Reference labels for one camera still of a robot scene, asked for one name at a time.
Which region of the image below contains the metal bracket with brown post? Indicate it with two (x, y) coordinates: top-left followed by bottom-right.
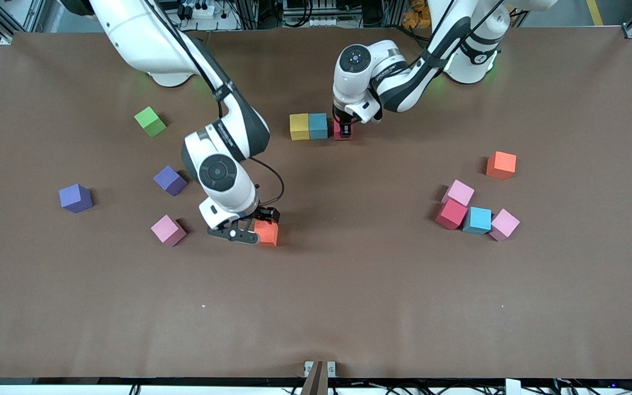
(303, 360), (337, 395)

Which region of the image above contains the pile of orange objects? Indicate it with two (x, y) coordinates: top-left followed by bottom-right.
(402, 0), (432, 29)

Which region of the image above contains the pink cube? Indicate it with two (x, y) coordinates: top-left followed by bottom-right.
(489, 208), (521, 242)
(441, 179), (476, 207)
(150, 215), (188, 247)

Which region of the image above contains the brown table mat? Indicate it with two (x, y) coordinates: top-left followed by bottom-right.
(0, 26), (632, 380)

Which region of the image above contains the red cube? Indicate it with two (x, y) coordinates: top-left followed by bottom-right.
(435, 198), (469, 230)
(333, 115), (356, 142)

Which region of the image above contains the white power strip with plugs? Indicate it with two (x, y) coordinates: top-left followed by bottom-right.
(178, 2), (223, 18)

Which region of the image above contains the light blue cube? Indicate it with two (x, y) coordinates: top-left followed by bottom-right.
(308, 112), (329, 140)
(462, 206), (493, 235)

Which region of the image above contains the orange cube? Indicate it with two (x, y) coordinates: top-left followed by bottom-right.
(486, 151), (517, 180)
(254, 219), (279, 247)

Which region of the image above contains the yellow cube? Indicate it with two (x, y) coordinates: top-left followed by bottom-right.
(289, 113), (311, 142)

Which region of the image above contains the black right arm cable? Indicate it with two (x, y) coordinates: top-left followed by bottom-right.
(143, 0), (285, 209)

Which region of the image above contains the purple cube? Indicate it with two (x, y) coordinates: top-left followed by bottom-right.
(59, 184), (94, 214)
(153, 165), (188, 196)

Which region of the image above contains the green cube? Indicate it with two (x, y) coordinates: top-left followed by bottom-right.
(134, 106), (167, 138)

